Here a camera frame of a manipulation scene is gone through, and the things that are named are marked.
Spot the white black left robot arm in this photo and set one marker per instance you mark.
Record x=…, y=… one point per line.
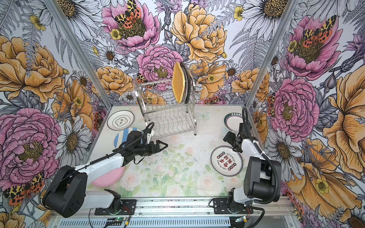
x=67, y=193

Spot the pink round plate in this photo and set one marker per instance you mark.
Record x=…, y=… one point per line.
x=109, y=178

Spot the white plate with black rings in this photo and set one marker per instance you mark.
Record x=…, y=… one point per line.
x=120, y=120

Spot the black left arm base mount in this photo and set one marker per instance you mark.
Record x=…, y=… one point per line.
x=118, y=206

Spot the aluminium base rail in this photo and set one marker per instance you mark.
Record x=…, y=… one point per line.
x=184, y=212

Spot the white plate with colored dots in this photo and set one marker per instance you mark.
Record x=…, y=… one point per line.
x=226, y=161

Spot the blue white striped plate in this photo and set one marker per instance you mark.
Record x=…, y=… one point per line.
x=122, y=136

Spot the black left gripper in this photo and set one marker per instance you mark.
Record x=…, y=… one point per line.
x=157, y=147

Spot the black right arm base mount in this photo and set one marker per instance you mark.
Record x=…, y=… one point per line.
x=221, y=205

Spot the green red rimmed white plate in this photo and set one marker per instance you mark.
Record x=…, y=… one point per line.
x=232, y=122

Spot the yellow woven square tray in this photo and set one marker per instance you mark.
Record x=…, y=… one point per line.
x=178, y=82

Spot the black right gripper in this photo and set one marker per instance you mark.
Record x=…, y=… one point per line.
x=229, y=137

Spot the orange sunburst white plate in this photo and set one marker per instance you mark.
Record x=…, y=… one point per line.
x=186, y=88

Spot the steel wire dish rack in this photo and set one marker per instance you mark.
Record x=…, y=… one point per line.
x=158, y=105

